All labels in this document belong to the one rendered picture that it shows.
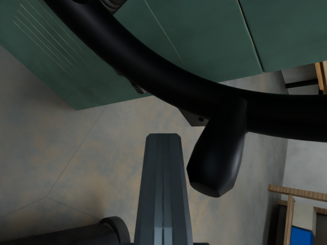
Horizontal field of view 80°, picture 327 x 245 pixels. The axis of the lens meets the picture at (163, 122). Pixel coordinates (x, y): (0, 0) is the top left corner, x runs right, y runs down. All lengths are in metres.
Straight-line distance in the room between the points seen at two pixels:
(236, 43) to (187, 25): 0.08
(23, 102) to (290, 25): 0.77
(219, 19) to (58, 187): 0.77
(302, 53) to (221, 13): 0.12
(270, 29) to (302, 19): 0.03
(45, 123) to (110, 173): 0.35
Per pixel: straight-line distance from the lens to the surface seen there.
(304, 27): 0.31
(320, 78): 3.22
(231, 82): 0.46
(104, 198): 0.97
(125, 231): 0.86
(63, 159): 0.86
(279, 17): 0.30
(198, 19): 0.32
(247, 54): 0.33
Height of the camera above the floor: 0.81
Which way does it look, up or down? 44 degrees down
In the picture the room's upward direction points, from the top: 87 degrees clockwise
